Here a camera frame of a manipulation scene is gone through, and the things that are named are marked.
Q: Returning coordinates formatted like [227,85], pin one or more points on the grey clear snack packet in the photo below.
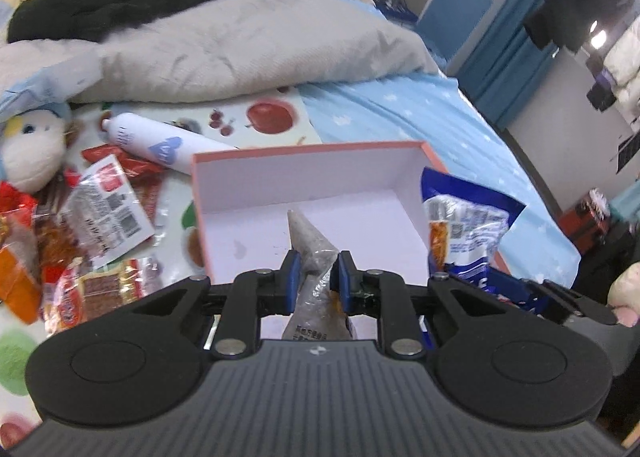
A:
[305,237]

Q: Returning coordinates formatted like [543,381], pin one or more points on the person's right hand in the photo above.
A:
[626,297]

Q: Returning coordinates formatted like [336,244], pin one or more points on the red suitcase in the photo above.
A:
[585,232]

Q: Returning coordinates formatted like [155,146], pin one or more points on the blue curtain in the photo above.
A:
[500,62]

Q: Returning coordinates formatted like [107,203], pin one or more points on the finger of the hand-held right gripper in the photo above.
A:
[575,301]

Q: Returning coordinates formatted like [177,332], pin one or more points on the brown sticks snack packet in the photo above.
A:
[100,287]

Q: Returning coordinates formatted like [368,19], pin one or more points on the plush duck toy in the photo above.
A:
[30,152]

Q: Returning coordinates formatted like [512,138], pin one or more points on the white bottle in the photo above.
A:
[150,137]

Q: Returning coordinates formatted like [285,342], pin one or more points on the red foil snack packet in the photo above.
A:
[15,199]

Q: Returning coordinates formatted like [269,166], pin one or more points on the light blue cloth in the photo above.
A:
[627,199]

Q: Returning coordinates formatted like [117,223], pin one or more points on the clear dried meat snack packet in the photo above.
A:
[55,242]

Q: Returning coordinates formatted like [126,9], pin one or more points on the blue chair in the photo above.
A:
[450,12]

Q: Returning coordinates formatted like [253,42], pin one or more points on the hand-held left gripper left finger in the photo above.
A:
[295,282]

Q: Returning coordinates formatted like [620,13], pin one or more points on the grey blanket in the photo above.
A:
[250,37]

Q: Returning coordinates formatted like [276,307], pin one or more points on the blue snack packet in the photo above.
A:
[465,227]

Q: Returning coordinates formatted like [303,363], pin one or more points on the red crinkled snack packet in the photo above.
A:
[130,166]

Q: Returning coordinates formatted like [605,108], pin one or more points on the orange snack packet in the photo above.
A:
[17,282]

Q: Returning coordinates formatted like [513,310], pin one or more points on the white blue puffer jacket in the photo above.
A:
[625,62]

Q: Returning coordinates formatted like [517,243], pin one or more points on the blue tray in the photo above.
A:
[397,9]

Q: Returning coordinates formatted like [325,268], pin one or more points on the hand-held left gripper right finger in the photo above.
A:
[345,282]

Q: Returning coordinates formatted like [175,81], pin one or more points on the fruit printed mat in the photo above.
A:
[270,122]

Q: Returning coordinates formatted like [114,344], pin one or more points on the blue printed plastic bag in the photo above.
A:
[30,92]

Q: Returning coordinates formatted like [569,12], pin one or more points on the pink cardboard box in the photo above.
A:
[350,177]

